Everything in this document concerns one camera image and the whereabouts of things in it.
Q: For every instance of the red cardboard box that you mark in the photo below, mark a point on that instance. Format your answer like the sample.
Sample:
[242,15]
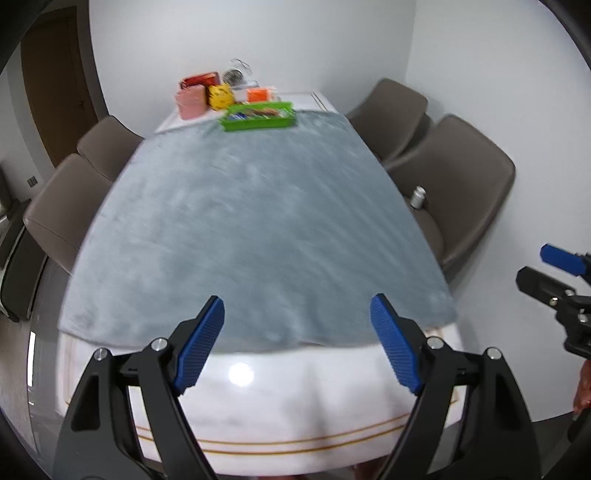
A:
[198,81]

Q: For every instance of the brown leather chair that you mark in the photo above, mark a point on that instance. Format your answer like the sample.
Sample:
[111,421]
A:
[60,207]
[106,143]
[461,184]
[388,115]

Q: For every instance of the pile of small packets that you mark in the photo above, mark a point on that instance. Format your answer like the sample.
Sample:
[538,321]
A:
[258,113]

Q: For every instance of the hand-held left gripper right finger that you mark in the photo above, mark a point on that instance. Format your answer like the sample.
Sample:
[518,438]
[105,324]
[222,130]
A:
[397,344]

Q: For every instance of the orange and white box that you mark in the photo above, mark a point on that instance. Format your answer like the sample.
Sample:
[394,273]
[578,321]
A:
[257,94]

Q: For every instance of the white desk fan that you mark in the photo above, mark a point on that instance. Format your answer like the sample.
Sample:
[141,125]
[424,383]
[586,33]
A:
[232,76]

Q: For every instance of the pink bin with plastic liner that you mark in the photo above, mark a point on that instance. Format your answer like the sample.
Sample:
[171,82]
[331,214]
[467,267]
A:
[191,104]

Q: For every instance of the person's right hand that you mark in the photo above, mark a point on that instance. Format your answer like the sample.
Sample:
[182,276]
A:
[584,387]

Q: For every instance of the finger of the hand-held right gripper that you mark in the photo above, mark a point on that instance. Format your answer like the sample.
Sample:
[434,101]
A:
[538,281]
[561,259]

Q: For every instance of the yellow tiger toy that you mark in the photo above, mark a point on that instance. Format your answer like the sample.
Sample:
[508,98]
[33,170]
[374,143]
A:
[220,96]

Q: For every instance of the green plastic tray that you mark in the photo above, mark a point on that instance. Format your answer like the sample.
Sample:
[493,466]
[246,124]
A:
[258,123]

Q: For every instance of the brown wooden door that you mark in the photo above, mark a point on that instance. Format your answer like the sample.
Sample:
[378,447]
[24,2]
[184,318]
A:
[55,83]

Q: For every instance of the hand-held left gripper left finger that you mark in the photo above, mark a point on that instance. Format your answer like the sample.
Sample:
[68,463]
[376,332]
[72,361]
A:
[201,344]

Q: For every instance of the dark leather sofa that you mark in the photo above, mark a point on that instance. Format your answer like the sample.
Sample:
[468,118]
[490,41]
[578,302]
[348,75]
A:
[18,277]

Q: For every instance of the grey fleece blanket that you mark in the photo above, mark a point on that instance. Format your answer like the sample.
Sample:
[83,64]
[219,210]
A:
[254,207]

